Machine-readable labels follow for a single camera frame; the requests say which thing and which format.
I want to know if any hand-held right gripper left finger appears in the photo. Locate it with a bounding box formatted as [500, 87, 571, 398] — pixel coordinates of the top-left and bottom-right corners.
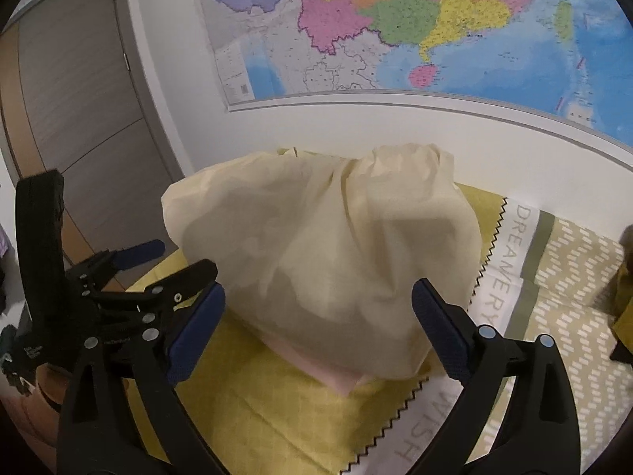
[57, 281, 227, 475]

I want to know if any grey door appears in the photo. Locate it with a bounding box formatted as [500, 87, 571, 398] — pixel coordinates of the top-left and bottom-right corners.
[0, 0, 189, 294]

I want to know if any patterned bed sheet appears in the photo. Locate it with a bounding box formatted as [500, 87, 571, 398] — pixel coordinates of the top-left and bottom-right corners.
[121, 148, 626, 475]

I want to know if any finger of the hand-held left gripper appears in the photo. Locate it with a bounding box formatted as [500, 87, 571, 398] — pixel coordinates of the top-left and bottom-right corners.
[69, 239, 166, 289]
[81, 258, 219, 352]

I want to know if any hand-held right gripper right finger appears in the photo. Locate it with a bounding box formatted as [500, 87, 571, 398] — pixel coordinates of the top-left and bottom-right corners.
[412, 278, 582, 475]

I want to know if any light pink folded garment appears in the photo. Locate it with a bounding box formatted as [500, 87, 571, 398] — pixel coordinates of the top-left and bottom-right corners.
[264, 334, 371, 397]

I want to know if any olive green garment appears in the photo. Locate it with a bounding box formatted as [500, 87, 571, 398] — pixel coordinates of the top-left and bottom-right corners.
[610, 225, 633, 337]

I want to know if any cream large garment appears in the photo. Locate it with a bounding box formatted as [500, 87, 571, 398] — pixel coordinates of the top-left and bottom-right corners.
[161, 143, 483, 379]

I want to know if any colourful wall map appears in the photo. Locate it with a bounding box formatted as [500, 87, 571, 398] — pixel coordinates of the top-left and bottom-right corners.
[193, 0, 633, 146]

